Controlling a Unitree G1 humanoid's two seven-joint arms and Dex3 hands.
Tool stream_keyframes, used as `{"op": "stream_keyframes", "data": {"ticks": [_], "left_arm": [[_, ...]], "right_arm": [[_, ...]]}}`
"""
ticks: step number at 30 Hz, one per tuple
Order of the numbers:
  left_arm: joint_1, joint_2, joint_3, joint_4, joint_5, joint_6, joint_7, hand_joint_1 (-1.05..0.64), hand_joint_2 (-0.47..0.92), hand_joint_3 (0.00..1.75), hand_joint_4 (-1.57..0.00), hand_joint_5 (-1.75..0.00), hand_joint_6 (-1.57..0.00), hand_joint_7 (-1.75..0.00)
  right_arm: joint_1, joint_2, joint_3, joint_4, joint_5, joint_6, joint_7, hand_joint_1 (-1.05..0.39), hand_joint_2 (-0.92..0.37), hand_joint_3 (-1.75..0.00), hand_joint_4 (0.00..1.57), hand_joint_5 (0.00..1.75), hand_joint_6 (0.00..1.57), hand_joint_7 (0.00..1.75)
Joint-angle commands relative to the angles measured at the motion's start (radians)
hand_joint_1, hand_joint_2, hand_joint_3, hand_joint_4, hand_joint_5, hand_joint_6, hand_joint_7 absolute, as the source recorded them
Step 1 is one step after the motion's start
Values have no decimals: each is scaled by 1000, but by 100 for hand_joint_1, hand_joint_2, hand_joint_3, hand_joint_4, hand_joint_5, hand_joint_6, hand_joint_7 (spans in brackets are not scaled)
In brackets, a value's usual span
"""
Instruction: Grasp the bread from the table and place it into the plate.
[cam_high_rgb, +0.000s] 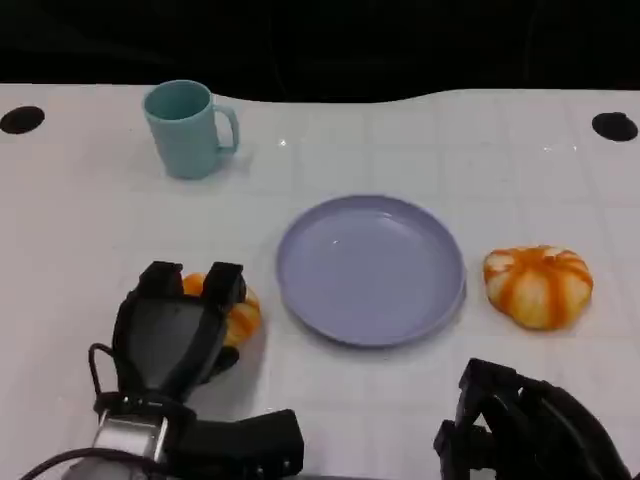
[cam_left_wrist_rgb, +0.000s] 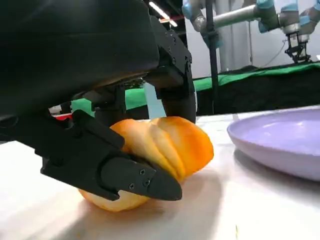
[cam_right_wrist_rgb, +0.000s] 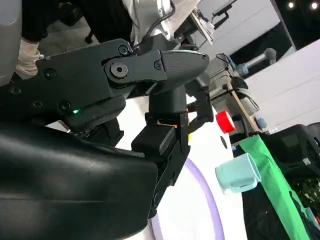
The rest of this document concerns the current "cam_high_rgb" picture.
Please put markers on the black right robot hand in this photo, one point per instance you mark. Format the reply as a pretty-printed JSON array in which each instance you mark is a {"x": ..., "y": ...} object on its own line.
[{"x": 540, "y": 440}]

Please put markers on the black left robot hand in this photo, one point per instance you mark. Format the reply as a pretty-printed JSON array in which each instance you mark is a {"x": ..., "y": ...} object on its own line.
[{"x": 165, "y": 340}]

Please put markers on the orange and white bread roll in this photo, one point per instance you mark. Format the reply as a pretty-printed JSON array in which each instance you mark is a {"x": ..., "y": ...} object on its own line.
[
  {"x": 245, "y": 320},
  {"x": 537, "y": 287}
]

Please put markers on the pale green mug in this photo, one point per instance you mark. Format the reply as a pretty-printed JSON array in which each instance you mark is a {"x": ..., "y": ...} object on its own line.
[{"x": 182, "y": 140}]

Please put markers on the lilac plate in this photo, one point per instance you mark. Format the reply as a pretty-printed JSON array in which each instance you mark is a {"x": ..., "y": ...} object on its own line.
[{"x": 370, "y": 272}]

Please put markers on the black round table grommet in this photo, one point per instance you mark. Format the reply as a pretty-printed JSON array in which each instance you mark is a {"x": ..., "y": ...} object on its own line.
[
  {"x": 22, "y": 120},
  {"x": 615, "y": 127}
]

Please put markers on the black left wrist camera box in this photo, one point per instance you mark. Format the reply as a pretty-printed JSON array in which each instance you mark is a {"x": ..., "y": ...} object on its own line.
[{"x": 240, "y": 445}]

